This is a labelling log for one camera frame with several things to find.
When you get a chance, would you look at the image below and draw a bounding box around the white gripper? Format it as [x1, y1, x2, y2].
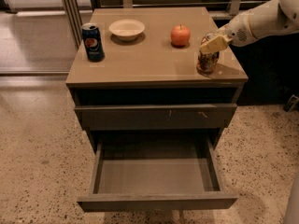
[199, 11, 258, 54]

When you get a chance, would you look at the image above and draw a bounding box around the orange soda can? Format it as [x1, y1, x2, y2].
[196, 33, 220, 74]

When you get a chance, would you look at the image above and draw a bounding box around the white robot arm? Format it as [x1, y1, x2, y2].
[199, 0, 299, 54]

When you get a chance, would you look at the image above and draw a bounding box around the grey drawer cabinet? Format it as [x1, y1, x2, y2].
[66, 7, 248, 143]

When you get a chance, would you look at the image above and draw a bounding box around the blue Pepsi can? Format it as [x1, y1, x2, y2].
[81, 23, 105, 62]

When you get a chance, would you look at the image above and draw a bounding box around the closed top drawer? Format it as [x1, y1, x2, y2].
[75, 104, 236, 131]

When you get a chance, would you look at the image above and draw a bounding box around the open middle drawer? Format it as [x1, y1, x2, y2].
[78, 137, 238, 212]

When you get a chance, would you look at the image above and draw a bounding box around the red apple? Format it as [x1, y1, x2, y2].
[171, 24, 191, 47]

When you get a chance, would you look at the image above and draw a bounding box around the white bowl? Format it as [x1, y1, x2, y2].
[108, 19, 145, 42]

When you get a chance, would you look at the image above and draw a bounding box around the small dark floor device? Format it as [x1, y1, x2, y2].
[283, 94, 299, 112]

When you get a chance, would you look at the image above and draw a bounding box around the metal window frame post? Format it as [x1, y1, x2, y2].
[62, 0, 82, 49]

